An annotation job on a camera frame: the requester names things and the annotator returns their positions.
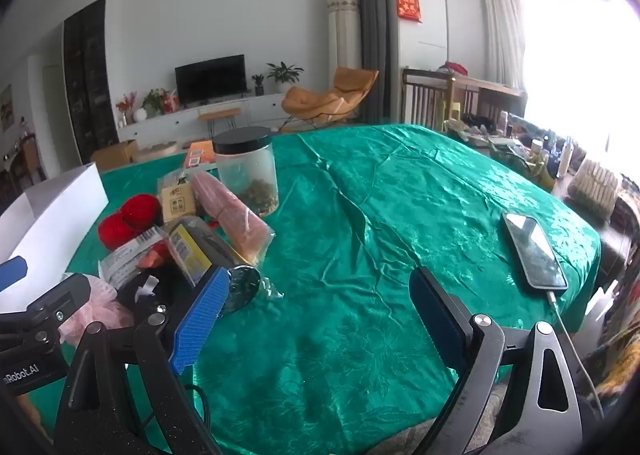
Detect orange lounge chair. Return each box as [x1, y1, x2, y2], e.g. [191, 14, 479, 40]
[281, 66, 380, 131]

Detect round metal can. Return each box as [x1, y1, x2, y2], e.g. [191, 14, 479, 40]
[222, 265, 263, 313]

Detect black cloth with white tag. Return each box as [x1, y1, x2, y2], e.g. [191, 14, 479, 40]
[117, 270, 176, 322]

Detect black smartphone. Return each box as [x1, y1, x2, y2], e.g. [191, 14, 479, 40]
[501, 212, 569, 292]

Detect large green potted plant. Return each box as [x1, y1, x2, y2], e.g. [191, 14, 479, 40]
[266, 61, 305, 93]

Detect blue striped wrapper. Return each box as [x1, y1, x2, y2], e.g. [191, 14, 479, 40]
[159, 169, 193, 188]

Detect green satin tablecloth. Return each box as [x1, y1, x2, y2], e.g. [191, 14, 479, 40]
[30, 122, 603, 455]

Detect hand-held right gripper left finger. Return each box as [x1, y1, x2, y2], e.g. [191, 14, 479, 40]
[54, 265, 231, 455]

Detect clear jar with black lid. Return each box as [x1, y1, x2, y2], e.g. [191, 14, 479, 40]
[212, 126, 279, 218]

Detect white barcode packet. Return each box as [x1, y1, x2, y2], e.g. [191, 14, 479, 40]
[98, 226, 168, 293]

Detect kraft tissue pack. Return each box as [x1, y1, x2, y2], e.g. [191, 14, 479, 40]
[159, 182, 197, 224]

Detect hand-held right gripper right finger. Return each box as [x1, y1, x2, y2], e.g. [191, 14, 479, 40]
[409, 266, 586, 455]

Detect pink plastic packet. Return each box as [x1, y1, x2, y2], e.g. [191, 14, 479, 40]
[191, 169, 276, 266]

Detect red and green potted plant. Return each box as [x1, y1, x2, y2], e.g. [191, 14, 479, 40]
[142, 88, 180, 116]

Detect red yarn skein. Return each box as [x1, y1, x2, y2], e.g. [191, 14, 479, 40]
[97, 194, 163, 251]

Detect white curtain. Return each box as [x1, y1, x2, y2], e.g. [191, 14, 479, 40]
[480, 0, 533, 116]

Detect white charging cable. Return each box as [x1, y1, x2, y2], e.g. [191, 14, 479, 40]
[545, 289, 606, 418]

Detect orange flat box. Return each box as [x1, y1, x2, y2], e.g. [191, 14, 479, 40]
[182, 139, 218, 170]

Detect red flowers in vase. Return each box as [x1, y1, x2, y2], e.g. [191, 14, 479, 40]
[116, 91, 138, 128]

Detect white cardboard box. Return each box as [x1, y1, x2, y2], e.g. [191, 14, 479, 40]
[0, 162, 110, 313]

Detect cluttered bottles and toiletries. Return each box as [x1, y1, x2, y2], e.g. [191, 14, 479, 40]
[445, 115, 586, 191]

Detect pink mesh bath pouf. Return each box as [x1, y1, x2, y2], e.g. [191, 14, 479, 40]
[57, 272, 136, 348]

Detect white tower air conditioner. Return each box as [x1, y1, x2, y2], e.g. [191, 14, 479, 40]
[326, 0, 362, 71]

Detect yellow and black packet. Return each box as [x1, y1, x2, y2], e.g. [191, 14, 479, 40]
[167, 216, 236, 286]

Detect black wall cabinet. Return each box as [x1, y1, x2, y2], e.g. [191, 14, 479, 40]
[62, 0, 121, 161]

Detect framed wall picture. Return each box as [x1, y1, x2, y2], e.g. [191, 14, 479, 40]
[0, 84, 13, 131]

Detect small wooden stool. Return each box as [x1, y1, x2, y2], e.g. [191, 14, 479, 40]
[197, 108, 242, 136]

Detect red wall hanging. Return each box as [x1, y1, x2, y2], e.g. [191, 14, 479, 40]
[395, 0, 423, 23]

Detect brown cardboard box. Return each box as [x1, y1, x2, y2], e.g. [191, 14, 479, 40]
[90, 139, 138, 171]

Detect dark wooden crib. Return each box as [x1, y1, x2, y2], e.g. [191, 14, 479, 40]
[401, 66, 528, 133]

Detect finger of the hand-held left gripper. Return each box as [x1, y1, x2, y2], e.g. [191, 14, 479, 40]
[0, 274, 92, 361]
[0, 256, 27, 292]

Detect grey curtain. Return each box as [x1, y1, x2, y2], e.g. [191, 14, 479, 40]
[345, 0, 393, 123]

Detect colourful patterned cloth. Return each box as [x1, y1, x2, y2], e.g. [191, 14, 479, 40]
[582, 280, 640, 401]

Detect flat screen television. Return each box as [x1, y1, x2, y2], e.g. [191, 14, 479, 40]
[174, 54, 248, 104]

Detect white television cabinet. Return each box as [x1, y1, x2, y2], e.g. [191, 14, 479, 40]
[117, 92, 321, 148]

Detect pack of beige rolls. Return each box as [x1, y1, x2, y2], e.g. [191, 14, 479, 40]
[570, 158, 621, 221]

